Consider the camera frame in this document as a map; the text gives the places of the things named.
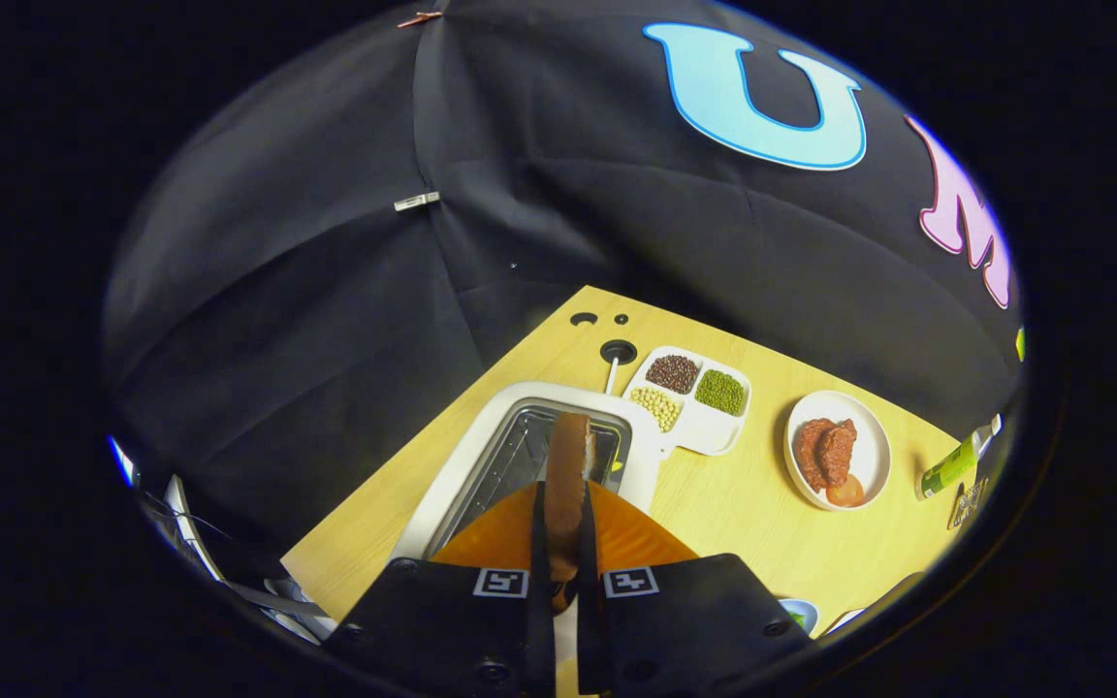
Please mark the copper cloth clip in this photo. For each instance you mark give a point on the copper cloth clip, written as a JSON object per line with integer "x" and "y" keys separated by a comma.
{"x": 418, "y": 18}

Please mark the orange tomato slice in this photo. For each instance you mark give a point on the orange tomato slice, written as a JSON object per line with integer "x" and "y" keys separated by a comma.
{"x": 846, "y": 492}

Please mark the white divided bean tray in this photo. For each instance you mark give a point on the white divided bean tray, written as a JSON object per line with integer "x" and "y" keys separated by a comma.
{"x": 709, "y": 431}

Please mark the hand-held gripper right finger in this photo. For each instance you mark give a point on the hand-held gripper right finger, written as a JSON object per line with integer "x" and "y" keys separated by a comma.
{"x": 586, "y": 601}

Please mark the blue round plate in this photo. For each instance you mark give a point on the blue round plate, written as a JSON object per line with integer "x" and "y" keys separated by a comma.
{"x": 809, "y": 609}

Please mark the toasted bread slice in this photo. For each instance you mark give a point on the toasted bread slice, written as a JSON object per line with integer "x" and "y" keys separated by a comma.
{"x": 566, "y": 475}

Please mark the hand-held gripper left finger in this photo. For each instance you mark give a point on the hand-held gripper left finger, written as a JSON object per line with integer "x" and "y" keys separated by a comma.
{"x": 539, "y": 601}

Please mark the black backdrop cloth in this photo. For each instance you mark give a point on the black backdrop cloth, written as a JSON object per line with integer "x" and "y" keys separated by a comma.
{"x": 520, "y": 194}

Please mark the green label water bottle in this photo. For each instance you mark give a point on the green label water bottle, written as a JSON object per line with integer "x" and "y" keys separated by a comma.
{"x": 951, "y": 468}

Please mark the brown meat piece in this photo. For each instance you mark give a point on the brown meat piece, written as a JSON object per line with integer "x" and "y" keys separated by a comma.
{"x": 825, "y": 451}

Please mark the white cloth clip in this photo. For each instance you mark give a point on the white cloth clip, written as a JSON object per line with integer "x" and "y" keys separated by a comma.
{"x": 417, "y": 201}

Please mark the white toaster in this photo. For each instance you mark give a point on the white toaster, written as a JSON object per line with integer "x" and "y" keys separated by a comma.
{"x": 452, "y": 485}

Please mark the white round plate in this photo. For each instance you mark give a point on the white round plate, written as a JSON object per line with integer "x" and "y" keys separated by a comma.
{"x": 874, "y": 441}

